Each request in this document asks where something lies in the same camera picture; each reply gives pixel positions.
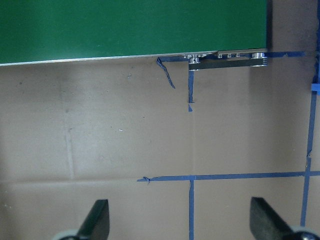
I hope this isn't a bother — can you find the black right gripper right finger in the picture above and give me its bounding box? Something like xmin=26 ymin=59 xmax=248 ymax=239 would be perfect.
xmin=249 ymin=197 xmax=298 ymax=240

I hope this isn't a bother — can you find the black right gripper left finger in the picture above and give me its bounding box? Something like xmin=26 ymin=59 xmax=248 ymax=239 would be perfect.
xmin=75 ymin=199 xmax=110 ymax=240

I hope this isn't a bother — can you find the green conveyor belt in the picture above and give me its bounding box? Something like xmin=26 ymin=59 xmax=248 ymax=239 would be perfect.
xmin=0 ymin=0 xmax=268 ymax=66

